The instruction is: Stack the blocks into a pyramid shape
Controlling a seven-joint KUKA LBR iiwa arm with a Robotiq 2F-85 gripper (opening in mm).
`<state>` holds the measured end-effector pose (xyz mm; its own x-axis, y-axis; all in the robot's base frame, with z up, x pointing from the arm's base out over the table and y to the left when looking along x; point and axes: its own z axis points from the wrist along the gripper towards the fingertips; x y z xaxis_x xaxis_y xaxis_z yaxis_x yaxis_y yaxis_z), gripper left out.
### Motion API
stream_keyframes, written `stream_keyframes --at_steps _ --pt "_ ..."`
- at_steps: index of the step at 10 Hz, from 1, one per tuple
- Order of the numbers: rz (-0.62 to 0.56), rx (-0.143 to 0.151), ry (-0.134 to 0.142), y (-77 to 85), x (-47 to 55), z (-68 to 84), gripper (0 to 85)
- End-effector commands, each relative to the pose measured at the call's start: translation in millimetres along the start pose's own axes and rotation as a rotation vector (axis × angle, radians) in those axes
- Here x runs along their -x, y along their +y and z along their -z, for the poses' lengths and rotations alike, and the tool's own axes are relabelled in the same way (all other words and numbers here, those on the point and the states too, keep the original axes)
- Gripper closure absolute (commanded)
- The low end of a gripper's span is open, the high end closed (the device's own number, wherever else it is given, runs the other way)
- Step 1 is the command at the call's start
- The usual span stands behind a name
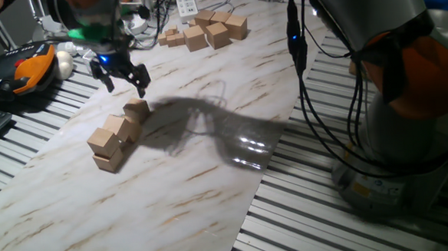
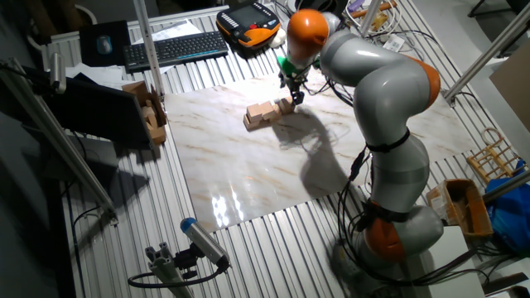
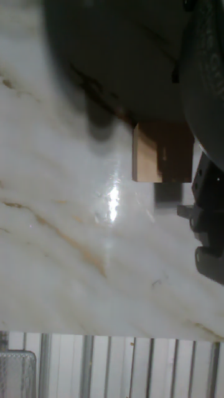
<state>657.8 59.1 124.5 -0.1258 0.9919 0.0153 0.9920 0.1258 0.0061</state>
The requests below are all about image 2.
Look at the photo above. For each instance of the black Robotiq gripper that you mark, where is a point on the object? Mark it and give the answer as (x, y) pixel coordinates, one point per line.
(293, 83)

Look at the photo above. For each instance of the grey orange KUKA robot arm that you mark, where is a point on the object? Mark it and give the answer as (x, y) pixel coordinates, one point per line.
(389, 95)

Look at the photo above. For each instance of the white egg-shaped object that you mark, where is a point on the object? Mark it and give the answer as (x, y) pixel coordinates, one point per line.
(278, 39)

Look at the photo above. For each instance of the orange black teach pendant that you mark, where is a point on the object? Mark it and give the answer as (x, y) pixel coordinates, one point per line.
(248, 20)

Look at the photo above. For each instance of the black round fan housing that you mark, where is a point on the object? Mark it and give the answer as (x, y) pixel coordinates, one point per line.
(331, 5)

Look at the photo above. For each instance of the white marble pattern sheet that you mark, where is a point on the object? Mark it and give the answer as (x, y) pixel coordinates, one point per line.
(232, 174)

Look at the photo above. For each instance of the white power strip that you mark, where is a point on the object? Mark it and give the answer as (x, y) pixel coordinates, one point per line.
(394, 43)

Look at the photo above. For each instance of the wooden stick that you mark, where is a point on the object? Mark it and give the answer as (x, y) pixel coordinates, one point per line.
(372, 9)

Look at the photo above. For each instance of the black computer keyboard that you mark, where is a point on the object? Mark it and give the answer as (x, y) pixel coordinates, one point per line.
(174, 49)

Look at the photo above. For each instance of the upright aluminium strut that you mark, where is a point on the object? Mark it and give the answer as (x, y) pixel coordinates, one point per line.
(149, 49)

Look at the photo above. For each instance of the open cardboard box with wood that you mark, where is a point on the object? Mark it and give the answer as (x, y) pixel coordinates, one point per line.
(136, 89)

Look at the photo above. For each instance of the black mouse pad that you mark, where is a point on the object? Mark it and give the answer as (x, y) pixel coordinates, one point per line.
(122, 45)

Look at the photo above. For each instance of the dark computer mouse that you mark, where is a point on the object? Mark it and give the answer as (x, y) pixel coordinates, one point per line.
(104, 44)

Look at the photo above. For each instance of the black flat monitor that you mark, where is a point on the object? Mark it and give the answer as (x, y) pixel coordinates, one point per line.
(95, 111)

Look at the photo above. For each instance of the small wooden rack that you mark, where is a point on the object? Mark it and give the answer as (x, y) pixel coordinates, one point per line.
(480, 165)

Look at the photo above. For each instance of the short aluminium profile stand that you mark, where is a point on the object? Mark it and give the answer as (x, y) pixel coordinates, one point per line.
(165, 269)

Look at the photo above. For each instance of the brown cardboard box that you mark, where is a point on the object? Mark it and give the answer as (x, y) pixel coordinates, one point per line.
(476, 215)

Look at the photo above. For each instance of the flat cardboard sheet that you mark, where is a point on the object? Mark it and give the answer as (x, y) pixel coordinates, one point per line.
(513, 91)

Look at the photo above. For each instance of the white box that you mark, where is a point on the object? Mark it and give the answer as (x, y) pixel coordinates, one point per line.
(451, 265)

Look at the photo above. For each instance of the low aluminium strut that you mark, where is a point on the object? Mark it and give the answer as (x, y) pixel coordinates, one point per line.
(509, 184)

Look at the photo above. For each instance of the long diagonal aluminium strut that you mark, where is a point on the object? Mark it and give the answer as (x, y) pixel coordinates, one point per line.
(62, 142)

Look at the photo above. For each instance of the blue fabric bag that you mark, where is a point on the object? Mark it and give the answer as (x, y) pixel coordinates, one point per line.
(509, 215)

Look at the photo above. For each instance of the silver camera with blue end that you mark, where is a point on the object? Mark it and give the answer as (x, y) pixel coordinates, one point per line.
(205, 242)

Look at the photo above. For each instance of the aluminium profile post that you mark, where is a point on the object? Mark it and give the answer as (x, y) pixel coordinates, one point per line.
(484, 56)

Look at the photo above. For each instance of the black camera clamp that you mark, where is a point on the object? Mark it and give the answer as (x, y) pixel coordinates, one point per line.
(186, 260)

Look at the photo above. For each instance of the silver camera on strut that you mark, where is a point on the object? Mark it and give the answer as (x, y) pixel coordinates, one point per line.
(58, 72)

